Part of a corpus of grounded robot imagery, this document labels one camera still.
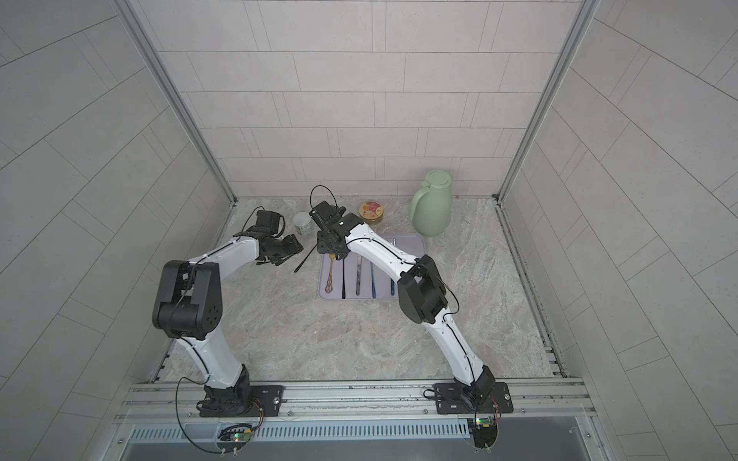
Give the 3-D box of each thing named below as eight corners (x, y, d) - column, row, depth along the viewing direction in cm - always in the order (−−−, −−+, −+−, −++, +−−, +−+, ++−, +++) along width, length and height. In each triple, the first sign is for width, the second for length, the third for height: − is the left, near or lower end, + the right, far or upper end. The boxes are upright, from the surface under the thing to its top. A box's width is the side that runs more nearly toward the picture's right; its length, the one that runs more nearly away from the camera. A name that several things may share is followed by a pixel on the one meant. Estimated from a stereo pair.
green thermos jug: (409, 236, 107) (415, 191, 89) (407, 216, 114) (413, 170, 95) (443, 236, 107) (456, 191, 89) (440, 216, 114) (451, 170, 95)
